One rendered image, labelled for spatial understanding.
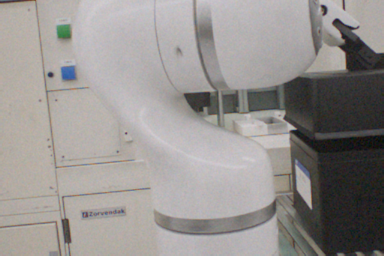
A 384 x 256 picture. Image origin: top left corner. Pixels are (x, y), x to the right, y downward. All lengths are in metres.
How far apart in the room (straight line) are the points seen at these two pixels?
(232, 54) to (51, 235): 0.93
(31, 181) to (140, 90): 0.83
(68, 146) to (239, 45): 0.85
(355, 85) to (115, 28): 0.46
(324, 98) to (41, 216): 0.77
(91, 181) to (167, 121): 0.78
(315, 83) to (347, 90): 0.05
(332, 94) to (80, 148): 0.66
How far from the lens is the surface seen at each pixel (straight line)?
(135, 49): 0.39
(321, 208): 0.79
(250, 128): 1.35
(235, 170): 0.39
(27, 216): 1.23
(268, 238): 0.43
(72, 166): 1.18
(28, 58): 1.17
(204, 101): 1.65
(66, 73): 1.14
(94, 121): 1.15
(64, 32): 1.14
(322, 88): 0.75
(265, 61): 0.37
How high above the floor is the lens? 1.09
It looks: 6 degrees down
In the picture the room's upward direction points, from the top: 5 degrees counter-clockwise
